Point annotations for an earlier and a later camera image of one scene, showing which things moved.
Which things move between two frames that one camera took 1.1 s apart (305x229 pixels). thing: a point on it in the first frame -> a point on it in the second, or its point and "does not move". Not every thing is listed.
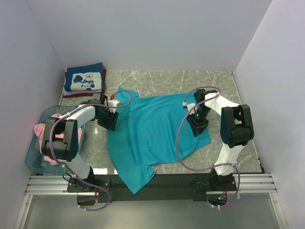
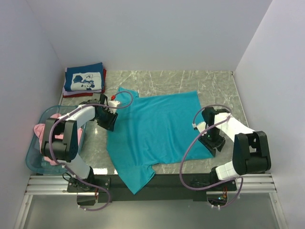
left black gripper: x=110 y=124 does not move
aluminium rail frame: x=54 y=185 does not move
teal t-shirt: x=150 y=132 does not move
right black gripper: x=197 y=127 -> x=211 y=145
